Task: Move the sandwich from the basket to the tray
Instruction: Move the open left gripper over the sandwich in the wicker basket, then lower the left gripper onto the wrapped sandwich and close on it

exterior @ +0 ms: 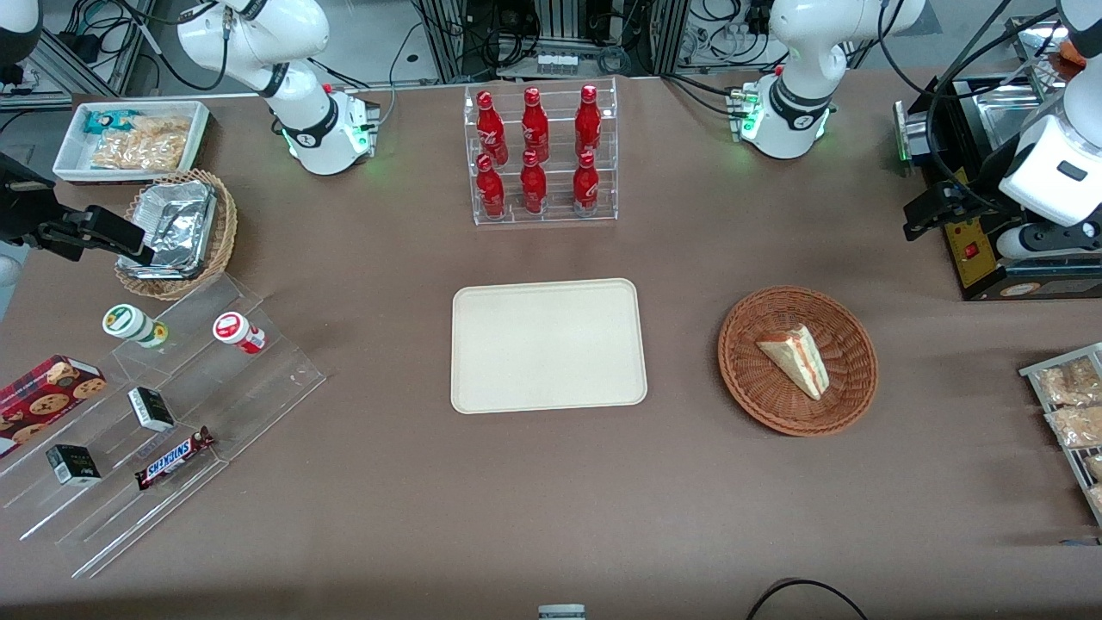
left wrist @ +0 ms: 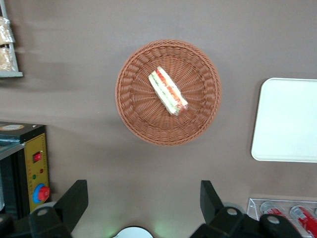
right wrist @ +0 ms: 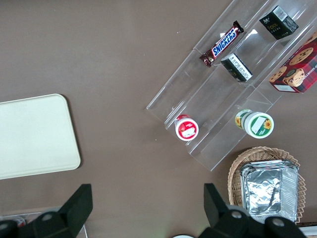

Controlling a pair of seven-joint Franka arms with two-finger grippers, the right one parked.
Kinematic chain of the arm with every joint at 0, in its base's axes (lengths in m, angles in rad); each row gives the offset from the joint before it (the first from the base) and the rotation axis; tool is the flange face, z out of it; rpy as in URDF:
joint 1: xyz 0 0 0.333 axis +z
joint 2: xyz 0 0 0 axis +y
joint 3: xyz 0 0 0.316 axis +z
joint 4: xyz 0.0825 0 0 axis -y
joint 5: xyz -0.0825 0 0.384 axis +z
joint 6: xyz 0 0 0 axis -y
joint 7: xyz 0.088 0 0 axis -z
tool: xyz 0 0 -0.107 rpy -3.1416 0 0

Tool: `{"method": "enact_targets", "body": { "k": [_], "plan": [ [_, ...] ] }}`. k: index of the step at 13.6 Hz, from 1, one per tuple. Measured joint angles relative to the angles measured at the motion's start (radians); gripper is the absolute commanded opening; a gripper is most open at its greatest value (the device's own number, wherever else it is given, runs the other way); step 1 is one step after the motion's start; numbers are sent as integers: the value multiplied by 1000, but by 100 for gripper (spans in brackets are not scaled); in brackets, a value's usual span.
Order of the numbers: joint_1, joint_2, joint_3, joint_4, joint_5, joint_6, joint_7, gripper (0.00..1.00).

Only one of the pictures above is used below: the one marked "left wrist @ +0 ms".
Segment clear acrylic can holder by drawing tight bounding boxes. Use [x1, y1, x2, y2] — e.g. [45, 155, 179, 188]
[247, 197, 317, 238]

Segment round brown wicker basket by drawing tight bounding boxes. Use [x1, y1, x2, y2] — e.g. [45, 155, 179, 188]
[115, 39, 222, 147]

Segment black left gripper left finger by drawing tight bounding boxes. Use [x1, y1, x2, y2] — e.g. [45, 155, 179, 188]
[28, 179, 89, 238]

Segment black and yellow appliance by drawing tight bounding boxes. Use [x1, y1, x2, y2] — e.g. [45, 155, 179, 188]
[0, 121, 52, 220]

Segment triangle sandwich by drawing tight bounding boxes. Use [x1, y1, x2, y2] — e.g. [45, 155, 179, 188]
[148, 65, 189, 116]

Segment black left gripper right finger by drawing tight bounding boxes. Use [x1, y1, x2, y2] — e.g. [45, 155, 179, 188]
[189, 180, 305, 238]

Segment packaged bread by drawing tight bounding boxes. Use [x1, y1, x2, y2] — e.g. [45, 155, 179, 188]
[0, 47, 14, 72]
[0, 16, 14, 47]

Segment grey shelf rack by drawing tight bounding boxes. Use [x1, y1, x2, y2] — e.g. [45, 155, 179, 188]
[0, 0, 24, 78]

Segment red emergency stop button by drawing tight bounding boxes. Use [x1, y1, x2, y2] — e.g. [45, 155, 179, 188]
[33, 183, 51, 204]

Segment red cola can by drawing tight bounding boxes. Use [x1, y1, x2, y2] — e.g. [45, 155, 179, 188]
[289, 205, 317, 238]
[260, 201, 302, 238]

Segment white plastic tray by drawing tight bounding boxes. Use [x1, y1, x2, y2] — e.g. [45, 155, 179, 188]
[251, 77, 317, 163]

